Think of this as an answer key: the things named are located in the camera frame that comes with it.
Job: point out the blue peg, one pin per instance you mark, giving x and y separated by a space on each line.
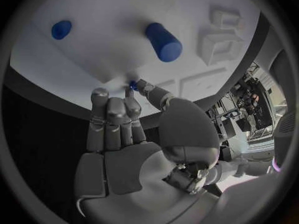
60 30

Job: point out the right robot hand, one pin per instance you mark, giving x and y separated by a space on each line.
130 168

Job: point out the white task board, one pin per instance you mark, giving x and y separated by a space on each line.
112 56

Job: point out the blue cylinder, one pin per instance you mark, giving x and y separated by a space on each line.
166 44

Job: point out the workshop equipment rack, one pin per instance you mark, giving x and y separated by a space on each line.
243 115

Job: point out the small blue plug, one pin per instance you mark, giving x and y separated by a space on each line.
133 83

